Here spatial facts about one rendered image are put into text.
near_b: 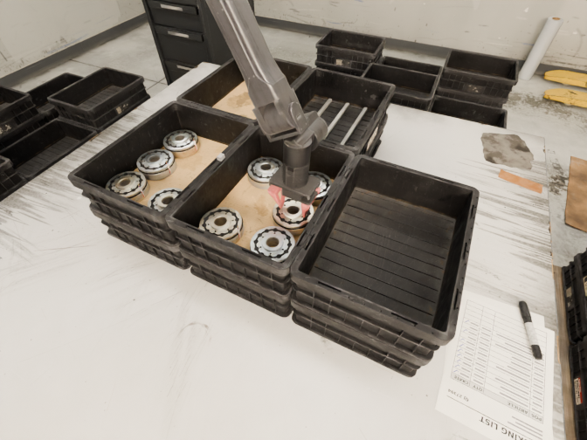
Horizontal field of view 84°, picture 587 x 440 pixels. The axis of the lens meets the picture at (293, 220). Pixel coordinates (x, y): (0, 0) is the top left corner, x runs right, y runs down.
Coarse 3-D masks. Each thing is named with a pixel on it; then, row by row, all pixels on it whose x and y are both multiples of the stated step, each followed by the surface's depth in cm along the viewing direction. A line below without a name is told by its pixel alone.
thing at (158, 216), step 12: (168, 108) 98; (192, 108) 98; (204, 108) 97; (144, 120) 93; (240, 120) 93; (132, 132) 90; (96, 156) 83; (84, 168) 80; (204, 168) 80; (72, 180) 77; (84, 180) 77; (96, 192) 75; (108, 192) 74; (120, 204) 74; (132, 204) 72; (168, 204) 72; (144, 216) 72; (156, 216) 70
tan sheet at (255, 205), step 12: (240, 180) 92; (240, 192) 88; (252, 192) 88; (264, 192) 88; (228, 204) 86; (240, 204) 86; (252, 204) 86; (264, 204) 86; (252, 216) 83; (264, 216) 83; (252, 228) 80; (240, 240) 78
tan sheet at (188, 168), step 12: (204, 144) 102; (216, 144) 102; (192, 156) 98; (204, 156) 98; (216, 156) 98; (180, 168) 95; (192, 168) 95; (156, 180) 92; (168, 180) 92; (180, 180) 92; (192, 180) 92; (144, 204) 86
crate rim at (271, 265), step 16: (256, 128) 91; (240, 144) 86; (320, 144) 86; (224, 160) 82; (352, 160) 82; (208, 176) 78; (336, 176) 78; (192, 192) 76; (176, 208) 71; (176, 224) 68; (208, 240) 66; (224, 240) 65; (304, 240) 65; (240, 256) 64; (288, 256) 63; (272, 272) 63; (288, 272) 63
